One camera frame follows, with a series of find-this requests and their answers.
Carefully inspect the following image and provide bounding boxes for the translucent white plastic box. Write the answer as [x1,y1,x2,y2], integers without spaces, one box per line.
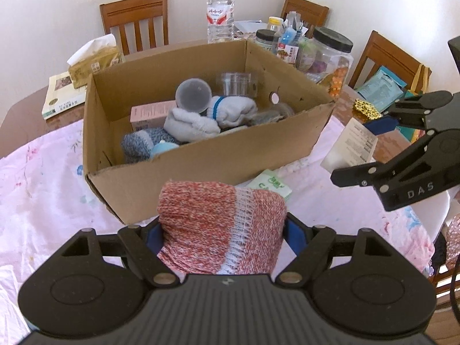
[220,125,248,135]

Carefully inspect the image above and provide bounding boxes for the small jar dark lid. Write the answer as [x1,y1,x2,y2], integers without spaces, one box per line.
[254,29,275,51]

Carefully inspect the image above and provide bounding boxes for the wooden chair far right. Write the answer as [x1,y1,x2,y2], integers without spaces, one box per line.
[348,30,421,88]

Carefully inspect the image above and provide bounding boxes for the white green book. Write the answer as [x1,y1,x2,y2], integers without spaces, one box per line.
[41,72,87,120]

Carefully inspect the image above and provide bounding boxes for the gold tissue box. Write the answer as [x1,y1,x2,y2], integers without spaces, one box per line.
[67,34,124,89]

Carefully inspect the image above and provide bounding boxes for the wooden chair back right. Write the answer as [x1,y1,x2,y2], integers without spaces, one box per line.
[281,0,329,38]

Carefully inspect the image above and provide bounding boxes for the wooden chair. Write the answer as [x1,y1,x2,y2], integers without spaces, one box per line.
[281,0,329,38]
[348,30,421,88]
[100,0,169,55]

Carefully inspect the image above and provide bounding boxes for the gold ornament coaster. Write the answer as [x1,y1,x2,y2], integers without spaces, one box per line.
[352,99,382,122]

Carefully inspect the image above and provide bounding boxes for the yellow lid bottle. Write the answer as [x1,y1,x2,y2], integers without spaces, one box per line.
[267,16,284,32]

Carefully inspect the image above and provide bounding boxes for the small clear jar dark contents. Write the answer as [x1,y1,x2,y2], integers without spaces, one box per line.
[175,78,212,113]

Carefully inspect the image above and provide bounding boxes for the small pink carton box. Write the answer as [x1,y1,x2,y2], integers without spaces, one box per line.
[129,101,176,132]

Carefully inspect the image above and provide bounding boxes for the pink floral tablecloth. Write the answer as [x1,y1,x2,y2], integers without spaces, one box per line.
[1,118,434,344]

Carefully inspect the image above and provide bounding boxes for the cardboard box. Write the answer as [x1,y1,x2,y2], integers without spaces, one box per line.
[83,41,334,224]

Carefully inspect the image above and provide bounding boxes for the teal yellow gift bag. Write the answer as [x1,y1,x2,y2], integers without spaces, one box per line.
[402,64,432,143]

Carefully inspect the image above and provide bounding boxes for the pink knit sock roll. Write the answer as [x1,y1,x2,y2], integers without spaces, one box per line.
[158,181,287,275]

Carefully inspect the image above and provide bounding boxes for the plastic water bottle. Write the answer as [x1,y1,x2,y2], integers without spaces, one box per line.
[206,0,234,44]

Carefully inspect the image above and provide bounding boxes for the green C&S tissue pack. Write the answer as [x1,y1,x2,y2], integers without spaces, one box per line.
[246,170,292,200]

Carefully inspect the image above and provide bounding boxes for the white sock blue band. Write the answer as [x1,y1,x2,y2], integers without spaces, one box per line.
[207,96,258,129]
[164,108,221,143]

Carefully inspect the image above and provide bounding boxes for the wooden chair back centre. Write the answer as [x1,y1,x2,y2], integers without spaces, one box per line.
[100,0,169,55]

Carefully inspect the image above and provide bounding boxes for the blue plush doll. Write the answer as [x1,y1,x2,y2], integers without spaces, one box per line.
[150,140,179,159]

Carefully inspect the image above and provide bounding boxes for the large jar black lid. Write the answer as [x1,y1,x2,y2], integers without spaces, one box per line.
[306,27,353,99]

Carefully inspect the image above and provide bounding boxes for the blue speckled knit sock roll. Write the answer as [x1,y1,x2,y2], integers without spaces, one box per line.
[121,128,179,164]

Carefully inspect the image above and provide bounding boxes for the teal foil pouch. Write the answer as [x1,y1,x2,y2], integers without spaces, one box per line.
[356,66,407,112]

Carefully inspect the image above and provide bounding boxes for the clear container red label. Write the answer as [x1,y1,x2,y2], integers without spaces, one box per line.
[217,72,258,98]

